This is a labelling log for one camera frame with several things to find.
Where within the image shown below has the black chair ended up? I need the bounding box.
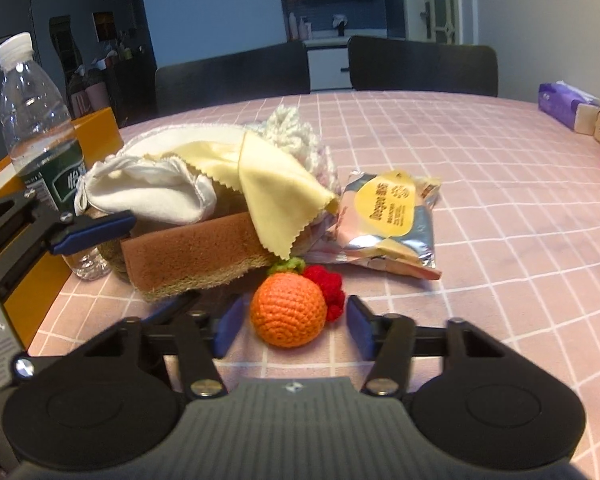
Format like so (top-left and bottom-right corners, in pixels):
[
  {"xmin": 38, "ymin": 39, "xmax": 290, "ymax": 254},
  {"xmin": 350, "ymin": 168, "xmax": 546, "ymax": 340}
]
[
  {"xmin": 348, "ymin": 36, "xmax": 498, "ymax": 98},
  {"xmin": 155, "ymin": 41, "xmax": 310, "ymax": 116}
]

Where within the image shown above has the white cloth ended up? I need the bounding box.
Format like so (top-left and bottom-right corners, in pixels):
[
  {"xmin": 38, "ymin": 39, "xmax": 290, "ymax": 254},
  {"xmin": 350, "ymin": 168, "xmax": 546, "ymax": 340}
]
[{"xmin": 74, "ymin": 122, "xmax": 251, "ymax": 226}]

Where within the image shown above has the purple tissue pack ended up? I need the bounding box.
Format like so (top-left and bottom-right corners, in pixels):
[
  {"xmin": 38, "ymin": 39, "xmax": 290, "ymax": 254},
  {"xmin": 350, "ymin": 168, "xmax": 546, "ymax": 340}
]
[{"xmin": 538, "ymin": 80, "xmax": 600, "ymax": 132}]

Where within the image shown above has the white glass door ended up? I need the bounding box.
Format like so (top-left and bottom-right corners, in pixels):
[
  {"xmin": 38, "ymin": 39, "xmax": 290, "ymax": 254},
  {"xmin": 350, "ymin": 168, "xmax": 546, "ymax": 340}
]
[{"xmin": 420, "ymin": 0, "xmax": 478, "ymax": 44}]

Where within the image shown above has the brown sponge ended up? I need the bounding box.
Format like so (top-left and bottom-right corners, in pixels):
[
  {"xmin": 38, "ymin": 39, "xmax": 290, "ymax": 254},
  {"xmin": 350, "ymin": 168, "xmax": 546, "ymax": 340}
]
[{"xmin": 121, "ymin": 212, "xmax": 276, "ymax": 301}]

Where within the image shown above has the yellow microfiber cloth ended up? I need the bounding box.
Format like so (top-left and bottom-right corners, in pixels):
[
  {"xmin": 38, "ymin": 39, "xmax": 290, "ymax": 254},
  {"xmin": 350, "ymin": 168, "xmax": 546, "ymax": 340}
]
[{"xmin": 167, "ymin": 125, "xmax": 339, "ymax": 259}]

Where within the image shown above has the orange crochet ball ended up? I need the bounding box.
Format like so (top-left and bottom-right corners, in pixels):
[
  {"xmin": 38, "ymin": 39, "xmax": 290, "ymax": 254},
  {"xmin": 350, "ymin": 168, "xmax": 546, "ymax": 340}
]
[{"xmin": 249, "ymin": 257, "xmax": 327, "ymax": 349}]

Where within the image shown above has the clear plastic water bottle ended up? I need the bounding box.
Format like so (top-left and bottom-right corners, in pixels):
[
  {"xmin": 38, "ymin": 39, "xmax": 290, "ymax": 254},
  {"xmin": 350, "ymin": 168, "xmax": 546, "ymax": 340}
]
[{"xmin": 0, "ymin": 31, "xmax": 112, "ymax": 282}]

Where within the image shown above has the red crochet flower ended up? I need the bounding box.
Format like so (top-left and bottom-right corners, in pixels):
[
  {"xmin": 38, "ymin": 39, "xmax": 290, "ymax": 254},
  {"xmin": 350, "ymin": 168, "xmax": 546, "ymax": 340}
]
[{"xmin": 302, "ymin": 264, "xmax": 346, "ymax": 323}]

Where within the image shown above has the orange storage box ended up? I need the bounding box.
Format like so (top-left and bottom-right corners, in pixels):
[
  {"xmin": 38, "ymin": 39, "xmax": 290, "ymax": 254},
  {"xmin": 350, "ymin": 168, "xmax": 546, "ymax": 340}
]
[{"xmin": 0, "ymin": 106, "xmax": 126, "ymax": 351}]

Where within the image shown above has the small wooden box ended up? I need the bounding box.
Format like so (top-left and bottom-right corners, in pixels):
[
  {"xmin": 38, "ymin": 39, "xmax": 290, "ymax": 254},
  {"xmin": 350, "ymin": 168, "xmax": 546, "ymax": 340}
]
[{"xmin": 573, "ymin": 103, "xmax": 600, "ymax": 144}]

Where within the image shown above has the black chair right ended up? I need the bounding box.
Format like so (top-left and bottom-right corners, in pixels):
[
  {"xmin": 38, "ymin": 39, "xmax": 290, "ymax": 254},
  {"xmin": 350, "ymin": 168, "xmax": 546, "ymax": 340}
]
[{"xmin": 348, "ymin": 36, "xmax": 498, "ymax": 98}]

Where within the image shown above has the white chunky yarn piece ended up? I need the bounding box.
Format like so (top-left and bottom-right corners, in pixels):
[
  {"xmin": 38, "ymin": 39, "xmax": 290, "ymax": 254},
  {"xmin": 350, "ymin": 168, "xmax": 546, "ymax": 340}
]
[{"xmin": 246, "ymin": 105, "xmax": 341, "ymax": 194}]

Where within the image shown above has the black chair left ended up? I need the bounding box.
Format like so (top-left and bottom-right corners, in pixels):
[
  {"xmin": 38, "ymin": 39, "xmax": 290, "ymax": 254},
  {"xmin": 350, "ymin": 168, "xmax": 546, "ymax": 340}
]
[{"xmin": 155, "ymin": 41, "xmax": 310, "ymax": 116}]

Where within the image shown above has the white cabinet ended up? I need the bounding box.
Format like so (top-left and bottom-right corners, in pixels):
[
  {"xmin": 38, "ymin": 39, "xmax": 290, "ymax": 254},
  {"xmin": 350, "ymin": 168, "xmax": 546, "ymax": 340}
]
[{"xmin": 303, "ymin": 37, "xmax": 352, "ymax": 92}]

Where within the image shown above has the foil snack packet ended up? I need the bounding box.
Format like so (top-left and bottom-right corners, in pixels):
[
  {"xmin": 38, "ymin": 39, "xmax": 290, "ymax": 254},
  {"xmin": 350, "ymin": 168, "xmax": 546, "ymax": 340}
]
[{"xmin": 306, "ymin": 169, "xmax": 441, "ymax": 281}]

